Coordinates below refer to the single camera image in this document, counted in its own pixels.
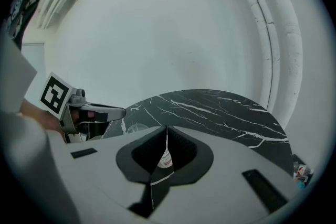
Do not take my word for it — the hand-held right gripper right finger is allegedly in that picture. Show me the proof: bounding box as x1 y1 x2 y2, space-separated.
153 125 303 224

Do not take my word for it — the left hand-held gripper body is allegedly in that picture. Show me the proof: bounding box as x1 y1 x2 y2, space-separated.
39 71 90 144

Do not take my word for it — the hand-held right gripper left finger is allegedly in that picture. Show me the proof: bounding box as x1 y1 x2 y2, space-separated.
48 124 168 224

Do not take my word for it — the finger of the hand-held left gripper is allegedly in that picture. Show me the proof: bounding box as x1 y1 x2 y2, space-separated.
86 103 127 123
88 121 111 140

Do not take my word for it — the white round object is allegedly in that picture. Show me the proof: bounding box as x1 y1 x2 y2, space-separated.
127 124 149 135

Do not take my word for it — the small white cup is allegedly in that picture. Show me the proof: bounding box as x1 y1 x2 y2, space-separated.
156 127 175 169

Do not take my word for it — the person's left forearm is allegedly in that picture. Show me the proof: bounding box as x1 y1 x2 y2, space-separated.
19 98 65 140

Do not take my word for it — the black storage box with items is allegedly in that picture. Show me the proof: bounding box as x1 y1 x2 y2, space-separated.
292 154 314 189

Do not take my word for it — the person's black printed shirt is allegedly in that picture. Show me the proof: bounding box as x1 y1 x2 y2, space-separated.
4 0 57 49

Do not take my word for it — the thick white insulated pipe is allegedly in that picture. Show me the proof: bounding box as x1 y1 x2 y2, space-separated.
236 0 304 129

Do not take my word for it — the thin white wall pipe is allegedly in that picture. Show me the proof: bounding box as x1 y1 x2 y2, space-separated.
223 0 281 113
212 0 272 111

